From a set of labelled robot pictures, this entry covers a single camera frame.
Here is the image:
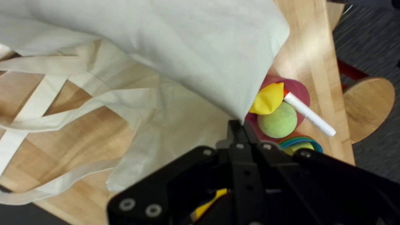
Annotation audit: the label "round wooden stool seat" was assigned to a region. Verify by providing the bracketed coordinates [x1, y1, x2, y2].
[342, 76, 396, 145]

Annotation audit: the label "yellow cable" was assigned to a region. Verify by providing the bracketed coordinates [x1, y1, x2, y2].
[189, 186, 230, 224]

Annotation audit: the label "cream tote bag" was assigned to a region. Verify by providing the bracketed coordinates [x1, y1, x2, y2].
[0, 0, 291, 206]

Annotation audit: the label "green tennis ball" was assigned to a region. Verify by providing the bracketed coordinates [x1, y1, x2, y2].
[256, 101, 299, 140]

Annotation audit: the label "white tube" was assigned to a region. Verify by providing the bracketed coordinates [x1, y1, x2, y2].
[284, 91, 337, 137]

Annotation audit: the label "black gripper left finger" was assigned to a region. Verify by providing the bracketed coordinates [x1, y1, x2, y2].
[105, 119, 272, 225]

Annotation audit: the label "yellow soft toy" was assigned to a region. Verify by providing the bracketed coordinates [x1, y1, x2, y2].
[249, 81, 286, 116]

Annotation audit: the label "teal rings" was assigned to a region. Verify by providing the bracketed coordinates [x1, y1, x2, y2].
[277, 134, 325, 156]

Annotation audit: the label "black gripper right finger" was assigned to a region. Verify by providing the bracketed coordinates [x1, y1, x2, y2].
[254, 141, 400, 225]

